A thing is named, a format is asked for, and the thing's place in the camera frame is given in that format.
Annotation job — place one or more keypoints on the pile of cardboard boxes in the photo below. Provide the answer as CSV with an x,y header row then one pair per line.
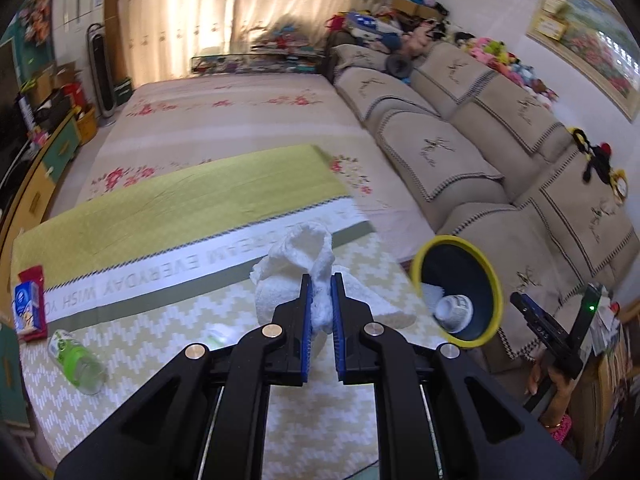
x,y
50,80

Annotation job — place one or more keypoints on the dark green book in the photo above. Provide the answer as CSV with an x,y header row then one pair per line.
x,y
12,375

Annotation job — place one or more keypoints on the cluttered wooden shelf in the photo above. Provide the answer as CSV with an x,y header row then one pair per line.
x,y
615,385

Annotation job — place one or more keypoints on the person's right forearm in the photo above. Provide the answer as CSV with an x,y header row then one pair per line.
x,y
555,412

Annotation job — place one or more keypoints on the wooden television cabinet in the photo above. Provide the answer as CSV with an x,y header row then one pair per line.
x,y
45,160

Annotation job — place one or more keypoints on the red packet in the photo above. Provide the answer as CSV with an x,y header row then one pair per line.
x,y
30,274

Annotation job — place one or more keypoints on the white towel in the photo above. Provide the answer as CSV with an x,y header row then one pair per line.
x,y
295,255

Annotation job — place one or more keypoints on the white crumpled tissue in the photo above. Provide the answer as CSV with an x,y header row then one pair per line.
x,y
434,292

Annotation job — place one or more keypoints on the person's right hand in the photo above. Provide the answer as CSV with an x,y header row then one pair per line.
x,y
542,380

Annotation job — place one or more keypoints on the yellow crate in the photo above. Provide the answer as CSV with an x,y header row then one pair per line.
x,y
87,125

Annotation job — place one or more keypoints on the low glass rack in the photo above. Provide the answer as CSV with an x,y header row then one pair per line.
x,y
220,64

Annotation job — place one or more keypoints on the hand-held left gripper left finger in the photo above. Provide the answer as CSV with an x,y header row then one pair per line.
x,y
305,330

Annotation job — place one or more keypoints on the blue carton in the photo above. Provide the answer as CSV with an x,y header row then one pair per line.
x,y
26,305

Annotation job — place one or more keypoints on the printed white paper cup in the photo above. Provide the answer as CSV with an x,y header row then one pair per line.
x,y
452,312

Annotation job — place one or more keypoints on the floral bed mat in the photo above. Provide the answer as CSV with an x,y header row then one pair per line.
x,y
225,105

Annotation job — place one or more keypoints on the framed wall painting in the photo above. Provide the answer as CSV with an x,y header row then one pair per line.
x,y
595,40

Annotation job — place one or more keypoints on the beige sofa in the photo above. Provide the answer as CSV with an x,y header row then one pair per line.
x,y
450,190

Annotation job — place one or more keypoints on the green plastic bottle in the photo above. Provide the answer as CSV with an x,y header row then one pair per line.
x,y
75,360

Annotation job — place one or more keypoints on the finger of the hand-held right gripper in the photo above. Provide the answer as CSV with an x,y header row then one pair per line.
x,y
530,310

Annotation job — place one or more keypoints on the pile of books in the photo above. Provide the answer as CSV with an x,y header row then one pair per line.
x,y
285,42

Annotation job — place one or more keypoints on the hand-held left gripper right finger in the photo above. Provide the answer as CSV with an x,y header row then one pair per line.
x,y
337,330

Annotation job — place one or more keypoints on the pile of plush toys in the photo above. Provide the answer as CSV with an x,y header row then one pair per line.
x,y
420,40

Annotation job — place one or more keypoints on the yellow rimmed dark bin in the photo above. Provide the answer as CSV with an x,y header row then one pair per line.
x,y
470,275

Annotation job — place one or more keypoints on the blue star pillow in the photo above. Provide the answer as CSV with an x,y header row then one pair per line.
x,y
362,22

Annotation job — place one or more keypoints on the green patterned tablecloth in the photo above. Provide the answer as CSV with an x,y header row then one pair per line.
x,y
150,195

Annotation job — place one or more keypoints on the dark neck pillow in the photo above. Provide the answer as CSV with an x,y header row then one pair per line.
x,y
395,65

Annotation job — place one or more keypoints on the green box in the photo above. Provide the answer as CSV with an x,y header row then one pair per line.
x,y
123,91

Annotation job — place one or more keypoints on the red box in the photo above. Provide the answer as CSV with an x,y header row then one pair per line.
x,y
74,95

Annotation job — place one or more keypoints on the artificial flower bunch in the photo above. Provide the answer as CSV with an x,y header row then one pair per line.
x,y
37,20

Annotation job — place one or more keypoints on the yellow black plush toy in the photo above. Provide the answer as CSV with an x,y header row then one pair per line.
x,y
600,160

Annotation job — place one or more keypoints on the beige patterned curtain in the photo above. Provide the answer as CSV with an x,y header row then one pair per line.
x,y
200,15

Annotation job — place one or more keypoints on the tower fan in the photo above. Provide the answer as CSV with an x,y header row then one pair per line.
x,y
100,75

